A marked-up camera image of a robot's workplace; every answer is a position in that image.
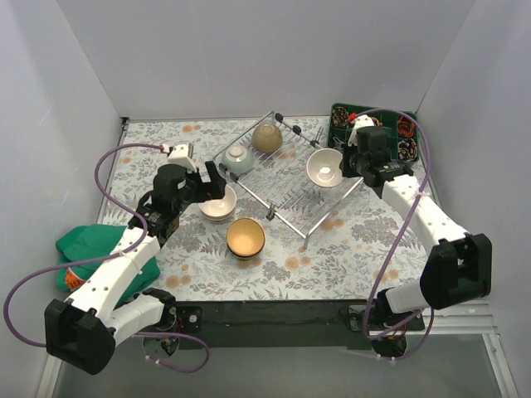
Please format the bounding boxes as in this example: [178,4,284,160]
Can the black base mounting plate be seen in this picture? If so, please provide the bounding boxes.
[128,298,416,352]

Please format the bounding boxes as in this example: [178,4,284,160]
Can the pale green ribbed bowl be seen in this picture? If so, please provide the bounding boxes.
[221,144,254,175]

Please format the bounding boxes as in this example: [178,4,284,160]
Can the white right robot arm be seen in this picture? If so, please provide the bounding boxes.
[340,126,492,330]

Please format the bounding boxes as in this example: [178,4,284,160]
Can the green divided plastic box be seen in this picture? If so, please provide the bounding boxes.
[327,103,419,163]

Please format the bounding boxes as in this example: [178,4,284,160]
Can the beige bowl bird motif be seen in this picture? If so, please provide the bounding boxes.
[227,218,266,257]

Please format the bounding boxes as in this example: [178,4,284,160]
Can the black pink floral rolled tie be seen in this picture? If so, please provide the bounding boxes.
[397,138,418,163]

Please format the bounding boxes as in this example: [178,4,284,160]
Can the silver metal dish rack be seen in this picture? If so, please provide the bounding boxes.
[213,111,362,247]

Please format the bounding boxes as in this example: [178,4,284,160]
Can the olive beige plain bowl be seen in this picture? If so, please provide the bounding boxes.
[251,123,283,153]

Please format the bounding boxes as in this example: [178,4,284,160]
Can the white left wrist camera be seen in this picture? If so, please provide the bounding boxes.
[161,143,197,172]

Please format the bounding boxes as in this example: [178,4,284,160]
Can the dark yellow patterned rolled tie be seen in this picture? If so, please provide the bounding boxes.
[331,106,349,129]

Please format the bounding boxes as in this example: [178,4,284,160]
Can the beige bowl white flower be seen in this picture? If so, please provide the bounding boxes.
[198,185,237,216]

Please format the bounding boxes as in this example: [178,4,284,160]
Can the orange navy striped rolled tie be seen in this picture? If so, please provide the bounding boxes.
[397,115,417,138]

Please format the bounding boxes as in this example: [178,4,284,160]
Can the beige floral bowl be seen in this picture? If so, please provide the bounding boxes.
[202,211,235,223]

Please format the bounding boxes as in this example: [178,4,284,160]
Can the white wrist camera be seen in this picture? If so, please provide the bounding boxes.
[161,143,197,172]
[348,113,375,146]

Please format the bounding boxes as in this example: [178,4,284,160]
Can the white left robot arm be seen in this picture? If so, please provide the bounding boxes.
[44,161,226,375]

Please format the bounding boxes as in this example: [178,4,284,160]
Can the red ceramic bowl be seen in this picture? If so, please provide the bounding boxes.
[306,148,343,188]

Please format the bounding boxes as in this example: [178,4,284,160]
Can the grey folded socks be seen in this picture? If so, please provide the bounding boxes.
[331,137,345,152]

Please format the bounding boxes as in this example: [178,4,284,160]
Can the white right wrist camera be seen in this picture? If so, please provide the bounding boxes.
[348,113,375,146]

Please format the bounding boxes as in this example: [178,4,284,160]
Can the green folded garment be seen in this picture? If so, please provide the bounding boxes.
[56,224,161,306]

